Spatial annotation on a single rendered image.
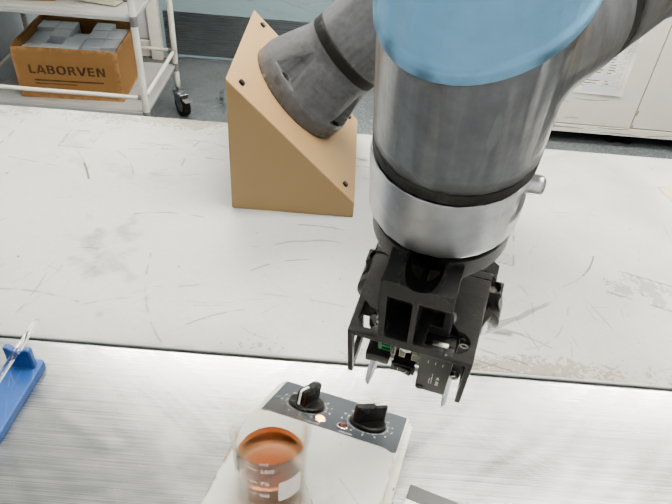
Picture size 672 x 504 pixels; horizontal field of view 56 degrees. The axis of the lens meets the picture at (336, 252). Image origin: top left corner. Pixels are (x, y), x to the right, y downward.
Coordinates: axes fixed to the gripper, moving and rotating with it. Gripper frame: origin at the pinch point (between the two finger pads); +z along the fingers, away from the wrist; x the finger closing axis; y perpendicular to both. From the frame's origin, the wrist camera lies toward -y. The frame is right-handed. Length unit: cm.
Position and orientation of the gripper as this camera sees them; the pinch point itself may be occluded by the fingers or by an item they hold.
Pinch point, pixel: (418, 349)
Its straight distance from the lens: 50.2
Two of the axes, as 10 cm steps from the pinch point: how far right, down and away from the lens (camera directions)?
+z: 0.2, 5.8, 8.1
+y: -3.2, 7.7, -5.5
